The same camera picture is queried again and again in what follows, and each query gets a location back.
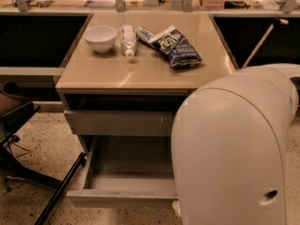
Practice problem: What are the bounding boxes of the white bowl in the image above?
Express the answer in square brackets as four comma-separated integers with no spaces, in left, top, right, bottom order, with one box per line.
[83,25,117,53]

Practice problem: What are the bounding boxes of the blue vinegar chip bag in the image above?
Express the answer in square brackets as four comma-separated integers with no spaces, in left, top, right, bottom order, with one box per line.
[136,25,203,68]

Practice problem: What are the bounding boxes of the white stick with tip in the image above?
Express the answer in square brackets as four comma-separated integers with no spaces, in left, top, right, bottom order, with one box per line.
[242,18,289,68]

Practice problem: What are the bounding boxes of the grey top drawer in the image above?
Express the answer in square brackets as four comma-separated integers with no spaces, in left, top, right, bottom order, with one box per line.
[64,110,173,137]

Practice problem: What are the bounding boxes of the clear plastic water bottle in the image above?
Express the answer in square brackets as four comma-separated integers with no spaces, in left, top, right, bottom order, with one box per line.
[121,24,137,59]

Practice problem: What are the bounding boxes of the grey drawer cabinet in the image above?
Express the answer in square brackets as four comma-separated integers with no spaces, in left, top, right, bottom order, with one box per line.
[54,10,240,180]

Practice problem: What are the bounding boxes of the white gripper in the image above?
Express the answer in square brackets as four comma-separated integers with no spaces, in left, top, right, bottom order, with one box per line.
[172,201,182,219]

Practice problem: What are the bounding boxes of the grey drawer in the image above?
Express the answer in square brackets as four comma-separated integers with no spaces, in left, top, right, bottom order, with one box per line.
[64,110,173,137]
[67,136,177,209]

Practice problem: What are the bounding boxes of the black office chair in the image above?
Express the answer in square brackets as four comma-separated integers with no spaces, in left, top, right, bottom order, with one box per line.
[0,81,88,225]

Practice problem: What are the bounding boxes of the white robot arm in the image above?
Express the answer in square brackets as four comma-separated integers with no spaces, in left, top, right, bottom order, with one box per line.
[172,64,300,225]

